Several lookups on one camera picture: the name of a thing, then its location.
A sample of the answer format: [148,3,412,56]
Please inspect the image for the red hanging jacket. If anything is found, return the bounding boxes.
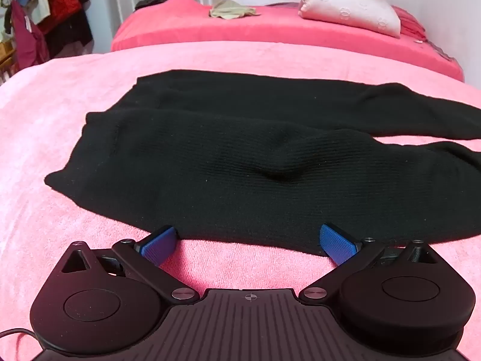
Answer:
[44,0,82,35]

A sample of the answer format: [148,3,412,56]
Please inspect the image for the folded pale pink quilt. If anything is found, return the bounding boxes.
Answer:
[299,0,402,39]

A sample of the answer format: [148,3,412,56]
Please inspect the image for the black knit pants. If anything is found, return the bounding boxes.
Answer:
[44,69,481,258]

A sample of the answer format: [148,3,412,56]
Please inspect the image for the black cable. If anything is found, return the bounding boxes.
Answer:
[0,329,35,347]

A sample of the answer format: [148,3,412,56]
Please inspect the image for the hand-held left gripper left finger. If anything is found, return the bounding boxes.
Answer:
[59,225,197,305]

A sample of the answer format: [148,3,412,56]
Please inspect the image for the bed with red cover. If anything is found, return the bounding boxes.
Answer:
[111,0,465,82]

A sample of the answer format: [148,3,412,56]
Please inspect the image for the beige crumpled cloth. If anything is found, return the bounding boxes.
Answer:
[209,0,261,20]

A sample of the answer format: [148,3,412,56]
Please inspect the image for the black hanging clothes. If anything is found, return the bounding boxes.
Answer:
[49,0,94,58]

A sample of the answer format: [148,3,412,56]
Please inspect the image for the folded red blanket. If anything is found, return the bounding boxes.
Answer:
[391,5,427,42]

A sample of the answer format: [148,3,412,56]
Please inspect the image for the wooden furniture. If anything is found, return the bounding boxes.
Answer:
[0,41,16,85]

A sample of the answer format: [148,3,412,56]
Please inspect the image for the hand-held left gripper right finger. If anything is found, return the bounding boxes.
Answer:
[300,223,441,304]

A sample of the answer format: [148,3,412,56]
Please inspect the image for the dark crumpled cloth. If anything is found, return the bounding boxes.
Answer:
[134,0,178,11]

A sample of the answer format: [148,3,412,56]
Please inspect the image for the maroon hanging garment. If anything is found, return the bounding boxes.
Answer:
[9,0,52,69]

